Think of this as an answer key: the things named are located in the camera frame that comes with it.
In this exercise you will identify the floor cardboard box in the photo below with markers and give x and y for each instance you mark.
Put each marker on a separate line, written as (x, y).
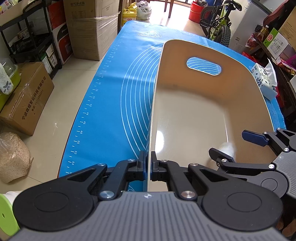
(24, 107)

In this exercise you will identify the white refrigerator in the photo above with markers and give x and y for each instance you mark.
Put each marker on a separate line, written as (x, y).
(244, 22)

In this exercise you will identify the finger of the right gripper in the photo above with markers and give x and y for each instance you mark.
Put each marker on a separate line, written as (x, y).
(227, 163)
(279, 141)

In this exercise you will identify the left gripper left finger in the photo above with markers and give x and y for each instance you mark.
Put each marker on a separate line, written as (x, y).
(116, 179)

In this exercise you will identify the green plastic container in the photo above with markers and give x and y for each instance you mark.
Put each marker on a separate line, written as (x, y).
(10, 79)

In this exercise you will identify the yellow oil jug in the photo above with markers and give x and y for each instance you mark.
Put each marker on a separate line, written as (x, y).
(129, 14)

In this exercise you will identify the green white product box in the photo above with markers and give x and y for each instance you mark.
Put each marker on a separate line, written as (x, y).
(275, 43)

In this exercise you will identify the tissue box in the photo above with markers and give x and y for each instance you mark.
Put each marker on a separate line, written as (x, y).
(266, 80)

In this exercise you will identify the blue silicone baking mat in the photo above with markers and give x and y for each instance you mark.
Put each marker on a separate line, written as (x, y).
(113, 121)

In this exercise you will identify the green white stool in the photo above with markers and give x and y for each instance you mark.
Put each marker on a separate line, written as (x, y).
(8, 222)

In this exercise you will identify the beige plastic storage bin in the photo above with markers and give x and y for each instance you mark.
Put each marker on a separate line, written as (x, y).
(205, 99)

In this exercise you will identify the white plastic bag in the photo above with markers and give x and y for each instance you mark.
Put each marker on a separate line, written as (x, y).
(143, 10)

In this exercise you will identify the green black bicycle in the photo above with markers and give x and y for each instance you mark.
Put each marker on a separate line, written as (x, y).
(215, 21)

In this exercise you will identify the bag of grain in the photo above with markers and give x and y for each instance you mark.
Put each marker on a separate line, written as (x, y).
(16, 159)

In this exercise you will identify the red bucket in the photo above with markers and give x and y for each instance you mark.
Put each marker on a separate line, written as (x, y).
(195, 12)

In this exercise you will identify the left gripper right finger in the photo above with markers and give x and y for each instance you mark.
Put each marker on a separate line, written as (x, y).
(174, 176)

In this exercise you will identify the black metal shelf rack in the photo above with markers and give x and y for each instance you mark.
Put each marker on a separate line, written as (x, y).
(27, 33)

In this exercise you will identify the large stacked cardboard box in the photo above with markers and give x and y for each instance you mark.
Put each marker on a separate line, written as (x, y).
(92, 27)

